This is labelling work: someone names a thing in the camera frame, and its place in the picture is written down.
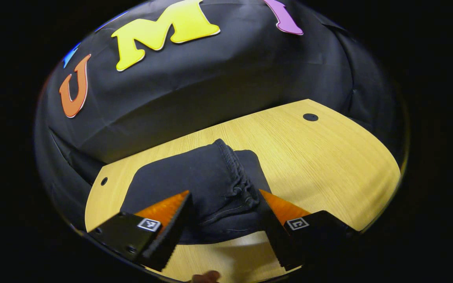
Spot dark blue jeans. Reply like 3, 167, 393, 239
120, 138, 273, 245

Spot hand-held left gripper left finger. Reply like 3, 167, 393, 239
87, 190, 194, 272

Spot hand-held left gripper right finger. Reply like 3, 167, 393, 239
258, 189, 361, 272

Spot black backdrop cloth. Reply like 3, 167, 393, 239
34, 0, 409, 232

